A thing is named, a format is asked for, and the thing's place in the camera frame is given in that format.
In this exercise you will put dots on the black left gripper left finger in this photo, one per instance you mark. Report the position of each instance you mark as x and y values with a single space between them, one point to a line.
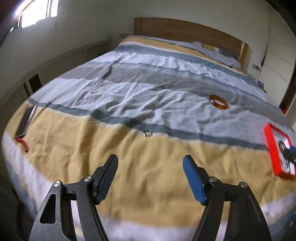
55 219

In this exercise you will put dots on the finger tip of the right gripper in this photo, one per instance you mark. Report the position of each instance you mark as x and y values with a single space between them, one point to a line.
290 154

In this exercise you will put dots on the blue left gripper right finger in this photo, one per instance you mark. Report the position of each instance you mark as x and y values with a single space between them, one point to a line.
245 218

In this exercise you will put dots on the silver bangle with clasp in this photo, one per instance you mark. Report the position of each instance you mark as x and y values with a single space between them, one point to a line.
282 147

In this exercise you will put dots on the red jewelry box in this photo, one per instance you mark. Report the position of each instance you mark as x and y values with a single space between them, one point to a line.
281 167

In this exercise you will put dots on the amber bangle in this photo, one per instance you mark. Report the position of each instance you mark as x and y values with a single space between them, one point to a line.
218 102

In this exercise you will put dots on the white wardrobe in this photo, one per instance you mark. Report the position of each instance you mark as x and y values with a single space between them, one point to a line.
279 62

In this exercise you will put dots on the black phone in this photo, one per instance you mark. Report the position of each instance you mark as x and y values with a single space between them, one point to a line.
25 121

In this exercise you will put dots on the grey pillow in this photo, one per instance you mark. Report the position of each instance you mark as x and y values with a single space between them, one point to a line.
218 54

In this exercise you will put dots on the striped bed duvet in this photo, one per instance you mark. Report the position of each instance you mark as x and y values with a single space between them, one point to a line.
147 102

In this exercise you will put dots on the wooden headboard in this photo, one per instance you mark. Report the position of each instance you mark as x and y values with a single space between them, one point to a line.
184 31

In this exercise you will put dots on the window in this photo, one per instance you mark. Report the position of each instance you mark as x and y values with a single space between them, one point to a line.
30 12

